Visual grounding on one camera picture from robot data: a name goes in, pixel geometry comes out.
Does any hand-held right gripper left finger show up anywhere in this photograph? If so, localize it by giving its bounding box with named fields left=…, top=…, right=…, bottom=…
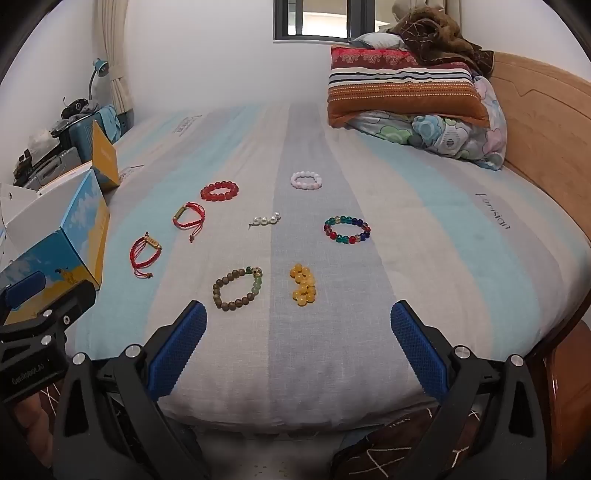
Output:
left=52, top=300, right=208, bottom=480

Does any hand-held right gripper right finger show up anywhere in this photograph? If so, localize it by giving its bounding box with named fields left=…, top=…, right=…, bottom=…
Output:
left=390, top=300, right=548, bottom=480

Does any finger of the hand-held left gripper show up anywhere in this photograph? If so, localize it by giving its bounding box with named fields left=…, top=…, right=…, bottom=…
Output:
left=21, top=281, right=98, bottom=344
left=0, top=270, right=47, bottom=319

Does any blue and yellow cardboard box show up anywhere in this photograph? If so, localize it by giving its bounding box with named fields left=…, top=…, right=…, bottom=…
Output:
left=0, top=119, right=122, bottom=324

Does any red bead bracelet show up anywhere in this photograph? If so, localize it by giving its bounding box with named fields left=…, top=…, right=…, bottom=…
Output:
left=201, top=181, right=240, bottom=202

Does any pink bead bracelet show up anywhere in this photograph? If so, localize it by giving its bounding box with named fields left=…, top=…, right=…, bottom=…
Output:
left=290, top=171, right=322, bottom=190

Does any person's left hand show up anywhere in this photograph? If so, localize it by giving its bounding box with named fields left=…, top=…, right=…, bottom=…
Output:
left=9, top=392, right=58, bottom=467

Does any striped bed sheet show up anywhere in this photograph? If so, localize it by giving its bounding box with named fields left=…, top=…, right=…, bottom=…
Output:
left=69, top=104, right=591, bottom=435

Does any brown patterned cloth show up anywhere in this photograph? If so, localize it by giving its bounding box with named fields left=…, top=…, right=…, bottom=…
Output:
left=330, top=406, right=485, bottom=480

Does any silver grey device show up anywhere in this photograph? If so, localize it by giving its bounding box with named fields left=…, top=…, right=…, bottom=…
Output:
left=22, top=147, right=85, bottom=190

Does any blue suitcase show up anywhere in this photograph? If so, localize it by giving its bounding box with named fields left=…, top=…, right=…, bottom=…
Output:
left=69, top=105, right=123, bottom=164

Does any black bag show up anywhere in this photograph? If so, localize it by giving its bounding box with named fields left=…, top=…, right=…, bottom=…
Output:
left=60, top=97, right=90, bottom=120

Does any floral quilt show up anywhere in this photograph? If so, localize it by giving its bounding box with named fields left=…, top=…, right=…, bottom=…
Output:
left=348, top=76, right=508, bottom=171

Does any blue desk lamp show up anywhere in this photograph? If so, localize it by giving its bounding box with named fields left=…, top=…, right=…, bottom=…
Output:
left=88, top=58, right=112, bottom=103

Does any beige curtain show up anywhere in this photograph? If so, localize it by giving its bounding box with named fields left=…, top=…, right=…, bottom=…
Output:
left=99, top=0, right=134, bottom=116

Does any striped orange pillow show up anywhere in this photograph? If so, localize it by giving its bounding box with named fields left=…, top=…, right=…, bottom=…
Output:
left=327, top=45, right=490, bottom=129

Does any grey pillow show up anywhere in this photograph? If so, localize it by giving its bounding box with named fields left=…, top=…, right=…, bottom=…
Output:
left=350, top=32, right=407, bottom=51

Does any brown fleece blanket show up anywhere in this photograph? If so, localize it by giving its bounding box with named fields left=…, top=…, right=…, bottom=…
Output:
left=388, top=7, right=496, bottom=79

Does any dark framed window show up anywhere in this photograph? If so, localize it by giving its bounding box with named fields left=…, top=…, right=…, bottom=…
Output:
left=273, top=0, right=391, bottom=42

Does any brown wooden bead bracelet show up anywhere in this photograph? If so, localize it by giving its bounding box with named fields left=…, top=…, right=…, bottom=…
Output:
left=212, top=265, right=264, bottom=310

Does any red cord bracelet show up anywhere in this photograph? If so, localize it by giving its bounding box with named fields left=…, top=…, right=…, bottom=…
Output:
left=172, top=202, right=206, bottom=243
left=130, top=232, right=162, bottom=280

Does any yellow amber bead bracelet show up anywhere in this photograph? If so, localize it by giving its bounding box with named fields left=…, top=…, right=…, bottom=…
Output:
left=289, top=263, right=317, bottom=306

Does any multicolour glass bead bracelet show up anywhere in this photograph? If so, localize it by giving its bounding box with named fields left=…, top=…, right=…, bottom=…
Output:
left=324, top=215, right=372, bottom=246

